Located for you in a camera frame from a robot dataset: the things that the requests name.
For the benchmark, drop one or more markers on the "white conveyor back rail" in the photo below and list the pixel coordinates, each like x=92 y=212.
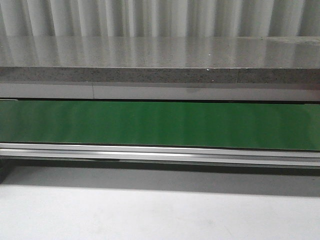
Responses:
x=287 y=92

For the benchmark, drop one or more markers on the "aluminium conveyor front rail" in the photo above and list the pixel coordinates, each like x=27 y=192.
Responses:
x=163 y=155

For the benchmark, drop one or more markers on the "green conveyor belt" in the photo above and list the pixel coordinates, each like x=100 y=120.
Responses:
x=188 y=124

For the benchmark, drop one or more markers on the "white pleated curtain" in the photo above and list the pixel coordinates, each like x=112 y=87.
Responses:
x=160 y=18

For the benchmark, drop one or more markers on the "grey stone countertop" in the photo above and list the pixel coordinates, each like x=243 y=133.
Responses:
x=209 y=60

